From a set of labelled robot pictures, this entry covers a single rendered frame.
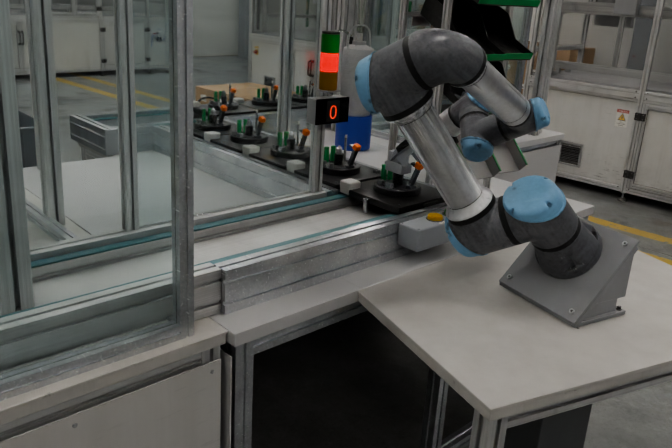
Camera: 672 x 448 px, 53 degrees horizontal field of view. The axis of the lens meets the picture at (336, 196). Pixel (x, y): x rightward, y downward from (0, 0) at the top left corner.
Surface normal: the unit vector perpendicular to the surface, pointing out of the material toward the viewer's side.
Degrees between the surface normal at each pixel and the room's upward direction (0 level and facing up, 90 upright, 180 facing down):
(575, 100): 90
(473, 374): 0
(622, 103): 90
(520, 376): 0
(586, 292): 46
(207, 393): 90
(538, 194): 41
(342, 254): 90
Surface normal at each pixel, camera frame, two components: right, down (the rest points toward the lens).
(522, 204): -0.47, -0.63
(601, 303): 0.48, 0.29
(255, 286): 0.68, 0.26
